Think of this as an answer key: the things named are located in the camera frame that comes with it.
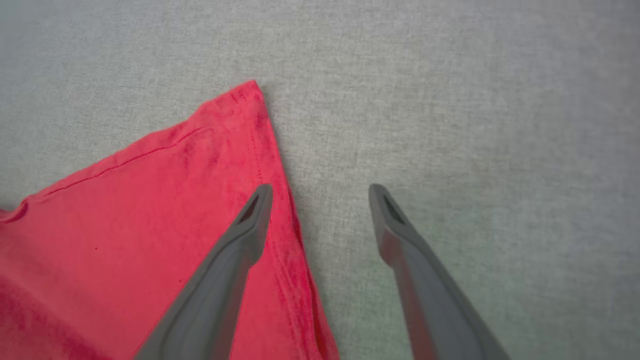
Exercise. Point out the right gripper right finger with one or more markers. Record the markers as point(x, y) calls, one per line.
point(430, 300)

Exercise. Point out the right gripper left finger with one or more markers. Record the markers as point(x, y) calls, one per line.
point(215, 295)

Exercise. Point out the red and white garment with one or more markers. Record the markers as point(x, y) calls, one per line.
point(125, 225)

